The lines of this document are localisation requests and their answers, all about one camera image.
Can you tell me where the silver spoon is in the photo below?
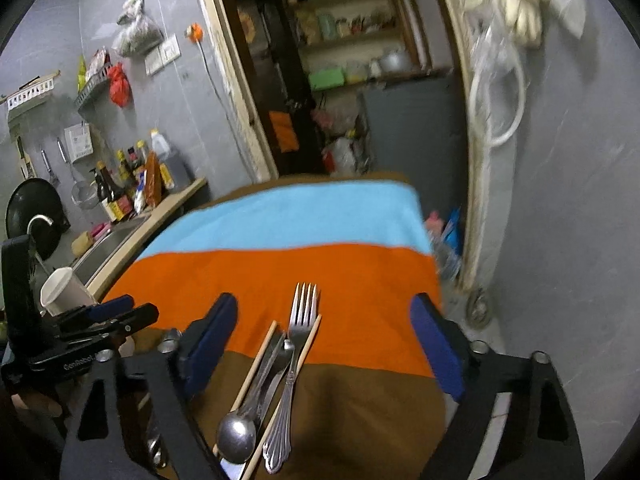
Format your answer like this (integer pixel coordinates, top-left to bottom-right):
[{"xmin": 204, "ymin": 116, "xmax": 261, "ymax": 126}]
[{"xmin": 217, "ymin": 334, "xmax": 293, "ymax": 464}]

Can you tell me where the wooden chopstick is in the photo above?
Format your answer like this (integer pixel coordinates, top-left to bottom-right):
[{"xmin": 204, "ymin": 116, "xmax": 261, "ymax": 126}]
[
  {"xmin": 215, "ymin": 321, "xmax": 282, "ymax": 464},
  {"xmin": 240, "ymin": 314, "xmax": 322, "ymax": 480}
]

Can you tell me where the silver fork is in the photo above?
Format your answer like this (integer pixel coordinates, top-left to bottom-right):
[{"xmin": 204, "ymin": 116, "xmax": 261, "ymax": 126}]
[{"xmin": 262, "ymin": 283, "xmax": 319, "ymax": 474}]

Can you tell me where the white cup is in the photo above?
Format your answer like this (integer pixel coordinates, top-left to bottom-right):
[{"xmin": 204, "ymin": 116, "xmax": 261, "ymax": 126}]
[{"xmin": 39, "ymin": 266, "xmax": 96, "ymax": 316}]

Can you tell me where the striped blue orange brown towel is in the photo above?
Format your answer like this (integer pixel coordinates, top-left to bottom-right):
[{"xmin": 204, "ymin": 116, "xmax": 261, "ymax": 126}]
[{"xmin": 106, "ymin": 177, "xmax": 445, "ymax": 479}]

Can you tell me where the stainless steel sink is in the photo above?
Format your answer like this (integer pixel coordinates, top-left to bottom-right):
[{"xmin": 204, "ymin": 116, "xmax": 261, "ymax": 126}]
[{"xmin": 72, "ymin": 218, "xmax": 146, "ymax": 285}]

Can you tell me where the yellow sponge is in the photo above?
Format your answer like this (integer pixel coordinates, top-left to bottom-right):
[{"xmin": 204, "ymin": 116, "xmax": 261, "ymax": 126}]
[{"xmin": 70, "ymin": 231, "xmax": 94, "ymax": 258}]

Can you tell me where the black wok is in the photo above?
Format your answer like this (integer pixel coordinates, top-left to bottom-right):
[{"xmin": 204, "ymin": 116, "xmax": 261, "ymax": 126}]
[{"xmin": 4, "ymin": 178, "xmax": 70, "ymax": 260}]

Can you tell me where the metal strainer ladle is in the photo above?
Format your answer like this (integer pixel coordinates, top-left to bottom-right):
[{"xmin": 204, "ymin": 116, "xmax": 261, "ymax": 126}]
[{"xmin": 56, "ymin": 138, "xmax": 98, "ymax": 210}]

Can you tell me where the dark soy sauce bottle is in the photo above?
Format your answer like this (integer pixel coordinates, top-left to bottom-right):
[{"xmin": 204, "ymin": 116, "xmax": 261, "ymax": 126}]
[{"xmin": 96, "ymin": 160, "xmax": 134, "ymax": 221}]

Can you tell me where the large vinegar jug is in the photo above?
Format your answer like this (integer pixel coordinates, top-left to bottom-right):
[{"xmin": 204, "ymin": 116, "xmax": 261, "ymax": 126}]
[{"xmin": 150, "ymin": 129, "xmax": 191, "ymax": 193}]

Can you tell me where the orange spice packet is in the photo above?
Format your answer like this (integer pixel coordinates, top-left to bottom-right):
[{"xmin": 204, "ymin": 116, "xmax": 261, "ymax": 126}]
[{"xmin": 144, "ymin": 152, "xmax": 163, "ymax": 208}]

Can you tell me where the grey cabinet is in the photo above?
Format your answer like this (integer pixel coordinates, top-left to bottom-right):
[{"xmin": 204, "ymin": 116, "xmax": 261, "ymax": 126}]
[{"xmin": 359, "ymin": 74, "xmax": 469, "ymax": 218}]

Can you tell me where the red plastic bag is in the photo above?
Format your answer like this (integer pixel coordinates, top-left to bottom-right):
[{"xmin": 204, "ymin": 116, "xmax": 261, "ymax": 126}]
[{"xmin": 107, "ymin": 62, "xmax": 131, "ymax": 108}]

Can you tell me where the metal pot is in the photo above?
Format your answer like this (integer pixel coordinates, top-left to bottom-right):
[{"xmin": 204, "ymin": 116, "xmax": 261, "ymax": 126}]
[{"xmin": 378, "ymin": 50, "xmax": 414, "ymax": 75}]

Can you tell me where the hanging clear bag of goods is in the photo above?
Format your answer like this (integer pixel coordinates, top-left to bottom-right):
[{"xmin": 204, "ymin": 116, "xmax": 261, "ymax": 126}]
[{"xmin": 112, "ymin": 0, "xmax": 164, "ymax": 58}]

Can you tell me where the white wall holder box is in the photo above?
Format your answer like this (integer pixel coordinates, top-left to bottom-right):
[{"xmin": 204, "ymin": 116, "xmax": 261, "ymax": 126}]
[{"xmin": 64, "ymin": 122, "xmax": 94, "ymax": 162}]

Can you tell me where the white hose loop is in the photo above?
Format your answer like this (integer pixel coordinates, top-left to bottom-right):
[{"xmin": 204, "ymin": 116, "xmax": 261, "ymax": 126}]
[{"xmin": 466, "ymin": 24, "xmax": 527, "ymax": 150}]

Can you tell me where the grey wall shelf rack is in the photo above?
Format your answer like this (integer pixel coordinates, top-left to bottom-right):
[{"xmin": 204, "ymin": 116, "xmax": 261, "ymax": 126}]
[{"xmin": 75, "ymin": 63, "xmax": 112, "ymax": 110}]

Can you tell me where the white wall socket panel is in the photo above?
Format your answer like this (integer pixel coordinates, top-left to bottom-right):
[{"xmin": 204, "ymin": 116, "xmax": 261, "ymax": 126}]
[{"xmin": 144, "ymin": 35, "xmax": 181, "ymax": 76}]

